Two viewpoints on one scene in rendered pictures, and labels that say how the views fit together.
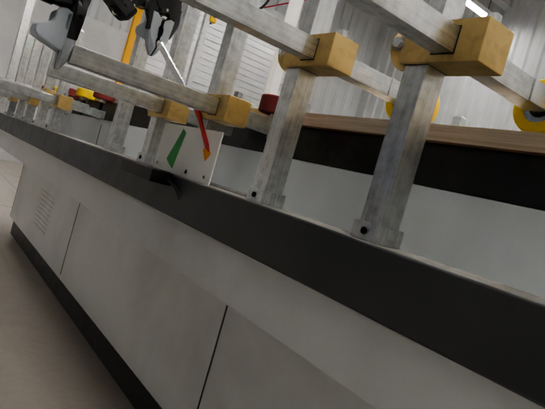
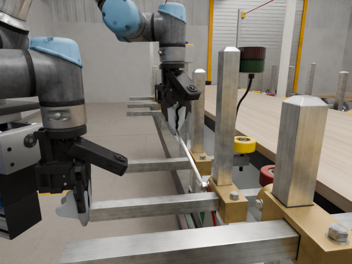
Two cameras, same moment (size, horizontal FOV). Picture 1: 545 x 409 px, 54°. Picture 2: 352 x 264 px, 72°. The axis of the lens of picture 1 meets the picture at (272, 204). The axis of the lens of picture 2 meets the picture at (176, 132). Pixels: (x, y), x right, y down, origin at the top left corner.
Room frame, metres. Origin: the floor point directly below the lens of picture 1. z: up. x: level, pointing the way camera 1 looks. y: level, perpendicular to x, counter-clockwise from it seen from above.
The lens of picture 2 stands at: (0.55, 0.02, 1.14)
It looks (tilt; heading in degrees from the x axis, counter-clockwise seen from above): 15 degrees down; 27
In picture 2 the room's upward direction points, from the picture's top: straight up
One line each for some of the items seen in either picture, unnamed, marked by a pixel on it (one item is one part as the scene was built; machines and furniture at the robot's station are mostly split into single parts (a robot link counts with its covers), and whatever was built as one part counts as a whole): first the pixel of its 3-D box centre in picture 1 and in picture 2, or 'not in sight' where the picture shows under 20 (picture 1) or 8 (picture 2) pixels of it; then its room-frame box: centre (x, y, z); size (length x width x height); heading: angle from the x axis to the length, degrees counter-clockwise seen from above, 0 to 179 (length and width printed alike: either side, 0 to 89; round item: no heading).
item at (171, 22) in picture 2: not in sight; (171, 26); (1.19, 0.36, 1.24); 0.09 x 0.08 x 0.11; 114
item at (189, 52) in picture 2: not in sight; (183, 54); (1.48, 0.46, 1.18); 0.07 x 0.07 x 0.08; 36
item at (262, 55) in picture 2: not in sight; (250, 53); (1.09, 0.12, 1.16); 0.06 x 0.06 x 0.02
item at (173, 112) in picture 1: (167, 109); (198, 160); (1.25, 0.30, 0.84); 0.13 x 0.06 x 0.05; 36
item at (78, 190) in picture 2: (76, 12); (79, 190); (0.83, 0.37, 0.91); 0.05 x 0.02 x 0.09; 36
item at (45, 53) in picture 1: (36, 84); (157, 95); (2.48, 1.20, 0.88); 0.03 x 0.03 x 0.48; 36
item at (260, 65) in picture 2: not in sight; (249, 66); (1.09, 0.12, 1.14); 0.06 x 0.06 x 0.02
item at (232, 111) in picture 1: (221, 110); (226, 195); (1.05, 0.15, 0.85); 0.13 x 0.06 x 0.05; 36
